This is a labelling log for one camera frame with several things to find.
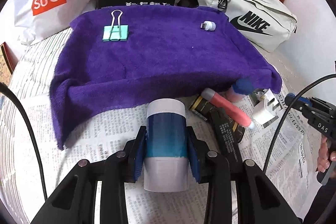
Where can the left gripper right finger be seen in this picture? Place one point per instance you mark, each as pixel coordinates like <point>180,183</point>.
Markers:
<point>258,200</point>

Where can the blue white cylinder bottle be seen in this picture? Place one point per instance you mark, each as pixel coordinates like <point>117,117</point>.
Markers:
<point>166,145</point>

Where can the green binder clip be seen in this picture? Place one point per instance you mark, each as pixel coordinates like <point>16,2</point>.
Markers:
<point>116,31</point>

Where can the small white USB adapter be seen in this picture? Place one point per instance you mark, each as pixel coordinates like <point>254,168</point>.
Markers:
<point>208,26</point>

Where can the grey Nike waist bag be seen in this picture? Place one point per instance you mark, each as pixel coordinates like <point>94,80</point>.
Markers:
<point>266,23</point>

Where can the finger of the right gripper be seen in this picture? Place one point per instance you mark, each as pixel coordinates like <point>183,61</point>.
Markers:
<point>299,104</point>

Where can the black gold lipstick tube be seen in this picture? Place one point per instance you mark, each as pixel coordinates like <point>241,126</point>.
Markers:
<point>202,108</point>

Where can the pink tube with grey cap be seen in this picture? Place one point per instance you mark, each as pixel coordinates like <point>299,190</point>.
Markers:
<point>231,110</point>

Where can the newspaper sheet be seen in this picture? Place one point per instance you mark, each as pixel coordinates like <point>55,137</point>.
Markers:
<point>29,171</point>

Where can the pink jar blue lid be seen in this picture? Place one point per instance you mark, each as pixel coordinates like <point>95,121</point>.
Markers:
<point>240,89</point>

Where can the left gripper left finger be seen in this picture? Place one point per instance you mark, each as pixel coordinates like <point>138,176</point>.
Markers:
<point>73,201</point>

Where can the person's hand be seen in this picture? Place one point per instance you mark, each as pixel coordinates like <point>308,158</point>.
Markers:
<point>324,157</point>

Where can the purple towel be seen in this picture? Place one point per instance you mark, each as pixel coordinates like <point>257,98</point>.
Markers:
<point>166,55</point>

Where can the white USB charger plug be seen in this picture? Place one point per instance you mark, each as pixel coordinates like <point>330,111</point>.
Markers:
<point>266,108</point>

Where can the patterned book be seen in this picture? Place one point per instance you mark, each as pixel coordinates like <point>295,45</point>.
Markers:
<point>8,63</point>

